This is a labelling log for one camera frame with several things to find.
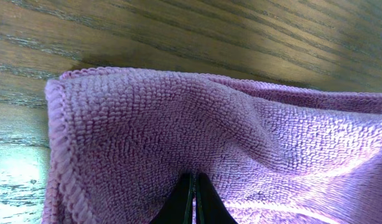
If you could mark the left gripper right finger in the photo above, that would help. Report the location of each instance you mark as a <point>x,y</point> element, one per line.
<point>209,206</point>

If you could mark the purple microfibre cloth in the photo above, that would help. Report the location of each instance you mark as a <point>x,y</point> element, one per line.
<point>121,137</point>

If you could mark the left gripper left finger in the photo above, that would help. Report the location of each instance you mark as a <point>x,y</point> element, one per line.
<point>178,207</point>

